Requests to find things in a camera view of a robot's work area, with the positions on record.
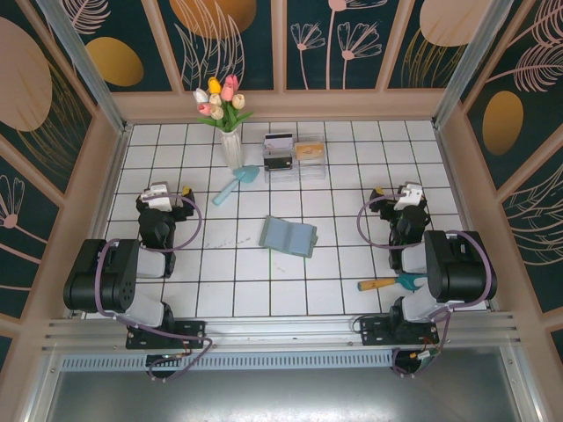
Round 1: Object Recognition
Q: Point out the green card holder wallet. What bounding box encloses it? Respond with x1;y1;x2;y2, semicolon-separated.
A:
257;214;319;260

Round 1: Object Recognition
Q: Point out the clear acrylic card organizer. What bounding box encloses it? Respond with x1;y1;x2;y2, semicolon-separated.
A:
262;131;328;186

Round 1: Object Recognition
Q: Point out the tan card stack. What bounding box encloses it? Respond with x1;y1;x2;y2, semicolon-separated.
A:
293;142;326;161

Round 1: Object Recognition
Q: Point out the black card stack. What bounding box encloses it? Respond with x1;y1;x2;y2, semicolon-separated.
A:
263;153;295;172

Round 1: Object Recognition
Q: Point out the white card stack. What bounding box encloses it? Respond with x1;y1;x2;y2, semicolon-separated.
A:
262;132;294;153

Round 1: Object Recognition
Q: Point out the white ribbed vase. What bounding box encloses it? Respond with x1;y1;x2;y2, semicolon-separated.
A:
220;129;244;171

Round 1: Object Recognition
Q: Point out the light blue plastic trowel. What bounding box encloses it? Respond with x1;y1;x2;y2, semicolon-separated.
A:
212;164;261;207

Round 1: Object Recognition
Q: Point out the artificial tulip bouquet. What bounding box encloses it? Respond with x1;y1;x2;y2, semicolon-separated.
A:
193;73;255;133

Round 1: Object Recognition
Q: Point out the grey metal sheet panel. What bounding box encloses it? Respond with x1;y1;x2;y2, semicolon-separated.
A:
26;367;540;422

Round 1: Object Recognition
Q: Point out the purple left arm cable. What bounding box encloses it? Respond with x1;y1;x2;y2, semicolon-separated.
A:
94;194;216;384

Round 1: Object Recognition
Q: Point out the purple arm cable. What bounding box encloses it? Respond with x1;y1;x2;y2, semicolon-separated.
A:
357;194;497;380
94;194;216;384

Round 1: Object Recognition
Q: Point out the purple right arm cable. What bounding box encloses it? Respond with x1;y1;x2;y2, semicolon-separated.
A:
357;194;497;380

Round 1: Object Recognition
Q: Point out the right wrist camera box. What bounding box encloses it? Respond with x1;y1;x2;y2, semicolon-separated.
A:
394;181;426;211

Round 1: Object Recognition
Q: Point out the aluminium side rail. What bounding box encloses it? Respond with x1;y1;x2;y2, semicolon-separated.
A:
433;125;501;311
65;124;133;318

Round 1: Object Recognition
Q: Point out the teal garden fork wooden handle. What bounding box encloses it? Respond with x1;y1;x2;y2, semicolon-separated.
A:
356;272;430;294

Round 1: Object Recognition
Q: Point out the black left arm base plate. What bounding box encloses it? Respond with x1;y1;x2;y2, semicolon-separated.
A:
125;319;208;351

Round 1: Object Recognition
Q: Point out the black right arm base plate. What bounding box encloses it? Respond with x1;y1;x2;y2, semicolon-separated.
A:
359;316;441;348

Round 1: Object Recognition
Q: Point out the aluminium frame rail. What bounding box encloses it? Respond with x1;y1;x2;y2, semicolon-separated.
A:
41;310;524;353

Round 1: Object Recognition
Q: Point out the aluminium corner post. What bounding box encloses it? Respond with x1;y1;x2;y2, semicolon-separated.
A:
34;0;133;135
430;0;515;129

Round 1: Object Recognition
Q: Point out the slotted grey cable duct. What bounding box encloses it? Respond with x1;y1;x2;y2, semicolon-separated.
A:
59;353;397;371

